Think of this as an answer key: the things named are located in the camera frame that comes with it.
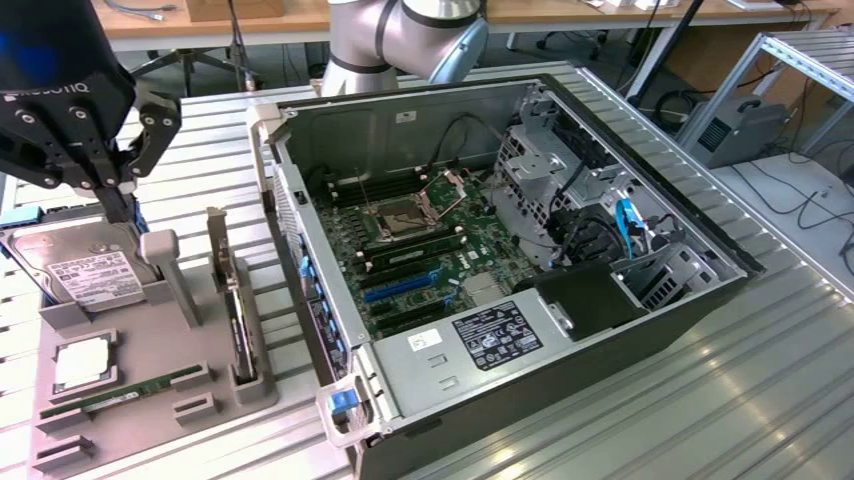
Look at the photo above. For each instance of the labelled RAM stick in slot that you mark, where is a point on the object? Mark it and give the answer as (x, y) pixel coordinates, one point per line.
(407, 256)

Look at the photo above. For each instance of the low profile graphics card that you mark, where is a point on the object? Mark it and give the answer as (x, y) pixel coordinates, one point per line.
(236, 320)

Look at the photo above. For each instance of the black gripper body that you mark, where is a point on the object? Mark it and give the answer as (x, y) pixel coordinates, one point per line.
(53, 75)

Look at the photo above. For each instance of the blue card retention latch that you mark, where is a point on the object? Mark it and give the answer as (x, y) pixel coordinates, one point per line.
(305, 267)

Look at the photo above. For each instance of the grey plastic parts rack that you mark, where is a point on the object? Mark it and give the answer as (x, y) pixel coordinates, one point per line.
(153, 360)

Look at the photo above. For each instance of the silver CPU chip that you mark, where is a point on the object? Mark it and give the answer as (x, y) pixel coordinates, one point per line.
(83, 362)

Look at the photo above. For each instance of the silver hard disk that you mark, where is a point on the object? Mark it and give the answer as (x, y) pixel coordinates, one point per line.
(87, 270)

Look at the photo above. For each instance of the silver metal drive cage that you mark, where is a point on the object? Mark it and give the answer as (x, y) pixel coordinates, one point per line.
(547, 170)

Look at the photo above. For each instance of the metal socket cover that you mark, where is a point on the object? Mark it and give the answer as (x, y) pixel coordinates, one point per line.
(443, 192)

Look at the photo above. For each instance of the black plastic fan shroud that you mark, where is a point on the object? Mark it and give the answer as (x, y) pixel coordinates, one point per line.
(587, 300)

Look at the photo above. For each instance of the silver chipset heatsink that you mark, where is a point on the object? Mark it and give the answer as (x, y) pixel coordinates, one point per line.
(483, 291)

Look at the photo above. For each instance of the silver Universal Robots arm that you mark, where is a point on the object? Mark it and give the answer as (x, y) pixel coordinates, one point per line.
(427, 40)

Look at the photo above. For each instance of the hard drive in blue caddy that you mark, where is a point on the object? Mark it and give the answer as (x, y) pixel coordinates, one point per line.
(20, 218)

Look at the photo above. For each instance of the thin metal locking lever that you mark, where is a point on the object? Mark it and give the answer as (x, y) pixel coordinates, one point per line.
(364, 192)

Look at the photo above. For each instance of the blue case side latch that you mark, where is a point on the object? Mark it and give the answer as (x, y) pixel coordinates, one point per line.
(341, 402)

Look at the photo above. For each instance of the blue expansion slot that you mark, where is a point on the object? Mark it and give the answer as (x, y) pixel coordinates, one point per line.
(396, 289)

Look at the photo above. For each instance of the aluminium profile frame table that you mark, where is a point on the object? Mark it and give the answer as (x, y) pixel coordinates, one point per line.
(800, 55)

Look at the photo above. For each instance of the silver disk bay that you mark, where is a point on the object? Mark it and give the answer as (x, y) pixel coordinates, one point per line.
(667, 280)

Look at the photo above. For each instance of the office chair with star base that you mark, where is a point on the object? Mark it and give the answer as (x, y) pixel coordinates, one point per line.
(574, 39)
(189, 60)

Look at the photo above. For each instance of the black slanted stand pole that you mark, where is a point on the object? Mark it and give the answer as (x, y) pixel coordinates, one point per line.
(667, 47)

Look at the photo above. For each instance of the brown cardboard box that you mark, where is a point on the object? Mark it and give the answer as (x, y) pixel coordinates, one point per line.
(227, 10)

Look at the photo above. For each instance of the open black PC case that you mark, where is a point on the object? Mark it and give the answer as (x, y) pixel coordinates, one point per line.
(667, 340)

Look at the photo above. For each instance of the CPU socket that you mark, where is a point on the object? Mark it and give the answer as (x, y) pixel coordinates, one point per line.
(400, 222)

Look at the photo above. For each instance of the green RAM stick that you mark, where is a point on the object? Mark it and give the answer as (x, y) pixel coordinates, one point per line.
(120, 395)

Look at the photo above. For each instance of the green motherboard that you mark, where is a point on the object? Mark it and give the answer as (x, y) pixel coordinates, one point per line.
(493, 240)

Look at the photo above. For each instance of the grey power supply unit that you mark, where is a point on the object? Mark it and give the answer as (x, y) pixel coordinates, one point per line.
(427, 380)

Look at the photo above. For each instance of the wooden desk with white legs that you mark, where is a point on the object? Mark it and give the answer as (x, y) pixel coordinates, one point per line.
(200, 30)
(567, 17)

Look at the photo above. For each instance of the black long expansion slot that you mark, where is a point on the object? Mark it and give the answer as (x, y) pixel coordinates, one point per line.
(393, 276)

